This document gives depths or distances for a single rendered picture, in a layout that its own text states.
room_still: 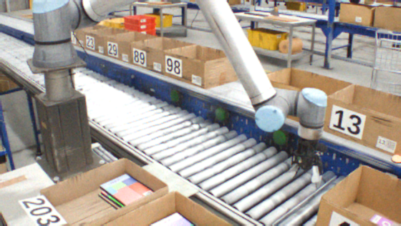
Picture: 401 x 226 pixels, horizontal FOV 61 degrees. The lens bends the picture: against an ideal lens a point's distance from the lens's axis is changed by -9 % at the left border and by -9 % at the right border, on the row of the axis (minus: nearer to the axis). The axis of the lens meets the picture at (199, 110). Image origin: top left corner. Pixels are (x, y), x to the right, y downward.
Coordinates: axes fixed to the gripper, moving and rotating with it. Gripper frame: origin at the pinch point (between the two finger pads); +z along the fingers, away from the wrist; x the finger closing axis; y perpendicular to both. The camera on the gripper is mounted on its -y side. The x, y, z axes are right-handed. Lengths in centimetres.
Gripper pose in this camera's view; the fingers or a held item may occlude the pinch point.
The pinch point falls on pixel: (306, 180)
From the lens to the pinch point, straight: 147.8
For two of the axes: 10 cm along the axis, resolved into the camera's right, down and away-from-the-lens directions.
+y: -7.4, 2.5, -6.3
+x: 6.7, 2.7, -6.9
